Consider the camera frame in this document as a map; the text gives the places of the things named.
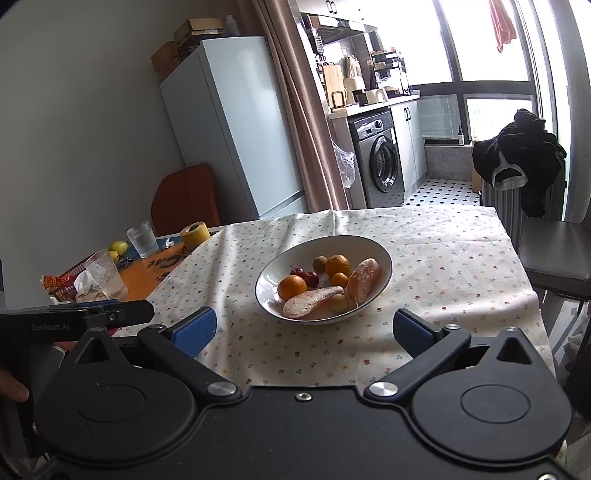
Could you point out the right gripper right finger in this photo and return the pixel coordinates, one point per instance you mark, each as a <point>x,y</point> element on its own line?
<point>434,351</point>

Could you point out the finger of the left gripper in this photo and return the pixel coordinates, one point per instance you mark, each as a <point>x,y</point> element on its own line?
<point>122,315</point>
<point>91,304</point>

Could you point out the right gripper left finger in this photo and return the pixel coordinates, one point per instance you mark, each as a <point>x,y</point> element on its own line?
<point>173,351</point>

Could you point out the small orange tangerine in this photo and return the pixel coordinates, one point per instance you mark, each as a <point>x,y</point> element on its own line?
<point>340,279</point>

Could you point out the large orange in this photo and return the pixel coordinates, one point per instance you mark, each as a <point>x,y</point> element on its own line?
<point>291,286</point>

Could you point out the dark red plum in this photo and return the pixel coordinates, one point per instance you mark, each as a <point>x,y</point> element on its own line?
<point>311,279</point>

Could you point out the white kitchen cabinet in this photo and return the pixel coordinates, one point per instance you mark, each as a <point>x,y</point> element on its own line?
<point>409,137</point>

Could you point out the person's left hand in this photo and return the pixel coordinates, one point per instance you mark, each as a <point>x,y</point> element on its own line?
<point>11,388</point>

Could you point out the clear drinking glass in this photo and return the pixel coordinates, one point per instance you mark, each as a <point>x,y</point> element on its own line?
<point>143,239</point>
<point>104,273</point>

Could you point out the red snack packet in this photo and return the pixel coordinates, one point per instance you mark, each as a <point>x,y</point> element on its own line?
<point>61,287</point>

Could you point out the orange printed mat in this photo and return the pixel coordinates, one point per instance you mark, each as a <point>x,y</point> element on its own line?
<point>144,275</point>

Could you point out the yellow lemon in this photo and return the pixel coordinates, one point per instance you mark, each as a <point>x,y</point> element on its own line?
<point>119,247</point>

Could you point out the floral white tablecloth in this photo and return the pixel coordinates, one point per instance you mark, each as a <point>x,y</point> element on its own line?
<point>447,264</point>

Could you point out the yellowish green fruit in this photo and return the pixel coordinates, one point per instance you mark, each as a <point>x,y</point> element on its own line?
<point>339,304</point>

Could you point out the yellow tape roll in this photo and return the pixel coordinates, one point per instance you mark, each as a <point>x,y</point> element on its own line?
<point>194,235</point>

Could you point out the orange mandarin in plate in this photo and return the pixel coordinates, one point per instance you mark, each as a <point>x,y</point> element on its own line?
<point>337,263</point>

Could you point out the brown wooden chair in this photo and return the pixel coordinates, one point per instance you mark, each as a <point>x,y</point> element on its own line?
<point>185,197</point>

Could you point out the green-brown kiwi fruit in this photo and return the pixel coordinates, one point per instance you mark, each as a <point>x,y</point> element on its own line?
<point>319,264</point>

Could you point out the white oval plate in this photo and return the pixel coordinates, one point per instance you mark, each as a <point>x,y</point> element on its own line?
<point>323,279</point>

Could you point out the grey leather chair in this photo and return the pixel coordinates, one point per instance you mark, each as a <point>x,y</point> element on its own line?
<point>554,253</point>

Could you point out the left brown curtain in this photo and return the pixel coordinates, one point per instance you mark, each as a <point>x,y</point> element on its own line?
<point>305,114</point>

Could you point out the clear plastic bag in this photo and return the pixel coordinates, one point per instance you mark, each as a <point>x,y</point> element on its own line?
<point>346,164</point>

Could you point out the black clothes pile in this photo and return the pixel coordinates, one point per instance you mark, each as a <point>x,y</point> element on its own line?
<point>523,156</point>

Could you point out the silver washing machine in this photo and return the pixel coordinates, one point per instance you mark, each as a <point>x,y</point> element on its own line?
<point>379,162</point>

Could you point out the white refrigerator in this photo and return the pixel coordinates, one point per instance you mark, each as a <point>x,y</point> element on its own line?
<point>225,108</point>

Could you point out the wooden cutting board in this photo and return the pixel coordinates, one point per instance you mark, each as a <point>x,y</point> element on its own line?
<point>334,85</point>

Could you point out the black dish rack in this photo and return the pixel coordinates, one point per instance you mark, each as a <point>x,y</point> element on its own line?
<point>390,72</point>

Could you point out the pink hanging towel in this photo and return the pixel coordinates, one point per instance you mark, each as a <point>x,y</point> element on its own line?
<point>504,28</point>

